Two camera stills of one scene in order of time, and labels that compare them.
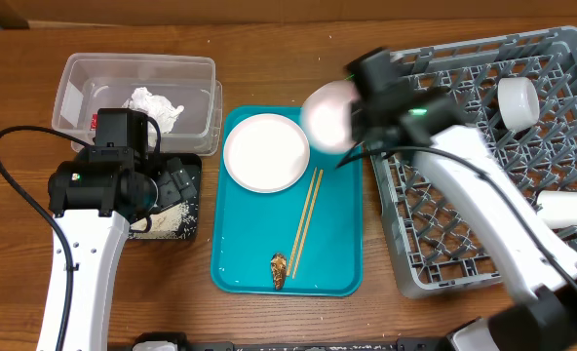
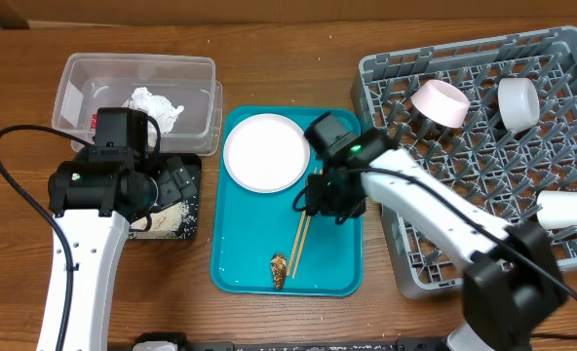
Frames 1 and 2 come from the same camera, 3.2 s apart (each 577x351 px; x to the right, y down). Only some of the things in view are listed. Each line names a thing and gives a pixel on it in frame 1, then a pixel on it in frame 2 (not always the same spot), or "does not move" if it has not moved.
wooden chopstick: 302,222 does not move
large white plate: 265,152 does not move
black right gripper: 362,117 -> 332,204
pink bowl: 326,117 -> 441,103
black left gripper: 173,193 does not move
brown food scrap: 279,268 does not move
